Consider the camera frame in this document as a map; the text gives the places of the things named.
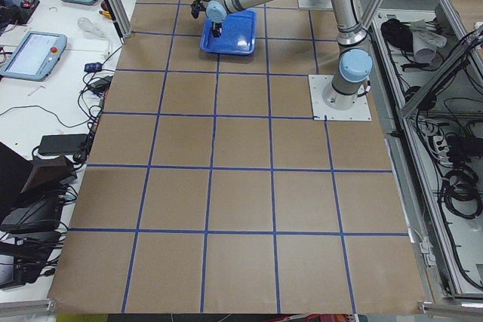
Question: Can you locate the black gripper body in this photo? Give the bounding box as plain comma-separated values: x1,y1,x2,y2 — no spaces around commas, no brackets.
190,0,209,19

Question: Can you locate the blue plastic tray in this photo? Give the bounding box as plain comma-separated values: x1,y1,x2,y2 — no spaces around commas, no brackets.
199,9,257,56

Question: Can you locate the clear plastic bottle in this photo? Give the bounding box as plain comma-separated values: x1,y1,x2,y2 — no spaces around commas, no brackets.
77,17,106,38

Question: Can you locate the near teach pendant tablet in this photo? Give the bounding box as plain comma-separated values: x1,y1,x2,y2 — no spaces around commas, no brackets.
1,31,67,81

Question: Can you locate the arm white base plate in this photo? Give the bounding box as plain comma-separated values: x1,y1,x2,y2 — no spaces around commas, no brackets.
308,75,372,122
297,0,333,11

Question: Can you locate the black cable bundle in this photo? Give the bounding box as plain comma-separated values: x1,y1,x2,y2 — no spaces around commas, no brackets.
439,165,480,220

